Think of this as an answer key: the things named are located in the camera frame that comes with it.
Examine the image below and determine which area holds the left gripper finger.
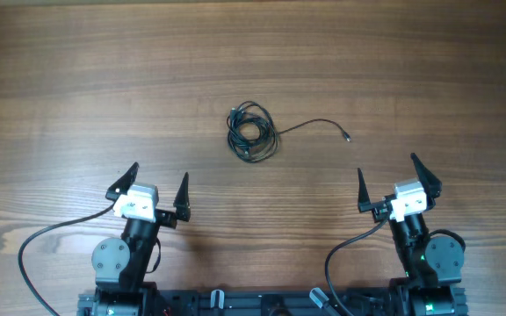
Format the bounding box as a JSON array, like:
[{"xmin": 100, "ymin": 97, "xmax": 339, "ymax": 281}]
[
  {"xmin": 173, "ymin": 173, "xmax": 191, "ymax": 222},
  {"xmin": 105, "ymin": 162, "xmax": 140, "ymax": 202}
]

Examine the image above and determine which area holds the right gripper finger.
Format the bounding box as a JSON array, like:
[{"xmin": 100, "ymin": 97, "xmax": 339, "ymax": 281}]
[
  {"xmin": 410, "ymin": 153, "xmax": 442, "ymax": 198},
  {"xmin": 358, "ymin": 168, "xmax": 373, "ymax": 212}
]

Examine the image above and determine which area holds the thick black usb cable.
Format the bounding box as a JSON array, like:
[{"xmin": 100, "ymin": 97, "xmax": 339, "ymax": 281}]
[{"xmin": 226, "ymin": 101, "xmax": 279, "ymax": 164}]

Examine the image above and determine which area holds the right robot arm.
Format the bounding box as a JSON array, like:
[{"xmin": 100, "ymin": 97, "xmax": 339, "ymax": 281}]
[{"xmin": 358, "ymin": 154, "xmax": 469, "ymax": 316}]

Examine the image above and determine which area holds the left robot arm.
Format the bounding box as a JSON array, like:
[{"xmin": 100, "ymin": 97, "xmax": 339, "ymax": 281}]
[{"xmin": 76, "ymin": 162, "xmax": 191, "ymax": 316}]

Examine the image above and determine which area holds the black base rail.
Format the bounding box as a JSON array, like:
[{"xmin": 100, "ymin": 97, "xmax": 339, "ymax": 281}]
[{"xmin": 76, "ymin": 286, "xmax": 469, "ymax": 316}]

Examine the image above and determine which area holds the left camera cable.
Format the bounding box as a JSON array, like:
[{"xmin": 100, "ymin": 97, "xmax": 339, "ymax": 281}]
[{"xmin": 18, "ymin": 201, "xmax": 118, "ymax": 316}]

